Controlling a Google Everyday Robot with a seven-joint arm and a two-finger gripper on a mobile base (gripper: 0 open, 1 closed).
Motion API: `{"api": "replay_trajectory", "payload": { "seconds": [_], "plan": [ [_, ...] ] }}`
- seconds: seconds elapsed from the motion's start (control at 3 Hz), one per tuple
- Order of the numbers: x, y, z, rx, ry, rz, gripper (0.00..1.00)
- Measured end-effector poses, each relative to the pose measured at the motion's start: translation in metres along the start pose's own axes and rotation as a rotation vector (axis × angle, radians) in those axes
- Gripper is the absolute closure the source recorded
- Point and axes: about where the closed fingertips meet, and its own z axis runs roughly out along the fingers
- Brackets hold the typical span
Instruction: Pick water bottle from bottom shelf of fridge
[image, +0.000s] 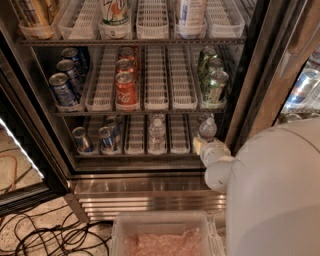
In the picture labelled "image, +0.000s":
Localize steel fridge base grille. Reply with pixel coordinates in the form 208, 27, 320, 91
73, 175, 226, 221

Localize red coca cola can front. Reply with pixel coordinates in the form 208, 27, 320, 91
115, 72, 137, 107

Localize blue pepsi can back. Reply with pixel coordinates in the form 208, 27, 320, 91
61, 47, 87, 74

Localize open fridge door left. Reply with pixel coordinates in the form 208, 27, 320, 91
0, 49, 69, 216

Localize orange cable on floor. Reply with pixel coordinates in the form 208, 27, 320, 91
0, 153, 18, 196

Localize red cola can middle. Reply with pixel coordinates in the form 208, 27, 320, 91
116, 59, 135, 73

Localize closed glass fridge door right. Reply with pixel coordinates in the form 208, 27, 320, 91
225, 0, 320, 153

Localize green soda can front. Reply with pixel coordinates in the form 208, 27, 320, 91
203, 71, 229, 103

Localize red cola can back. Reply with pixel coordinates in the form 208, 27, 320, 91
118, 47, 136, 61

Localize blue pepsi can middle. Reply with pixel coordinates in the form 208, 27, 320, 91
56, 59, 83, 96

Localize white bottle top shelf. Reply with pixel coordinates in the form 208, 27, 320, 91
175, 0, 207, 39

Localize green soda can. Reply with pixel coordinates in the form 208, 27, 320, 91
203, 71, 229, 103
197, 46, 217, 79
205, 58, 224, 74

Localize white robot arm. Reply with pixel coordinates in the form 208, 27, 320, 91
193, 118, 320, 256

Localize black cables on floor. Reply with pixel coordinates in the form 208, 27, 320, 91
0, 203, 111, 256

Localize red bull can behind glass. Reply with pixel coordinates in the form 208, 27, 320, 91
284, 68, 320, 110

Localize blue pepsi can front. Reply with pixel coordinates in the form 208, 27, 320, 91
49, 73, 78, 107

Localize blue pepsi can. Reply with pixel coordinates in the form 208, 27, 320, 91
56, 59, 83, 96
49, 73, 78, 107
61, 47, 87, 74

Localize clear plastic bin left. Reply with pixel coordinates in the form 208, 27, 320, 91
110, 211, 214, 256

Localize clear plastic bin right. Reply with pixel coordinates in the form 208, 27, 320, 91
213, 212, 226, 256

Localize blue can bottom behind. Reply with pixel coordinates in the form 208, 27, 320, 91
105, 116, 121, 143

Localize green soda can back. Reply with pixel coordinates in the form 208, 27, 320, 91
197, 46, 217, 79

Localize yellow bottle top left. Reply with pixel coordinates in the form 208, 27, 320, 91
16, 0, 60, 27

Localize green soda can middle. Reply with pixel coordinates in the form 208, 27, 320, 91
205, 58, 224, 74

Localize clear water bottle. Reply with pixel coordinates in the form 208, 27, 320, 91
197, 113, 214, 124
148, 118, 166, 154
198, 117, 217, 142

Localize clear plastic bin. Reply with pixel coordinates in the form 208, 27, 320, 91
110, 211, 214, 256
213, 212, 226, 256

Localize blue can bottom left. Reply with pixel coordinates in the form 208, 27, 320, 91
72, 127, 93, 153

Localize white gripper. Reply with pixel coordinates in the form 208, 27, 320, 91
193, 137, 231, 167

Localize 7up bottle top shelf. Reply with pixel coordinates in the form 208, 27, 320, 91
99, 0, 130, 26

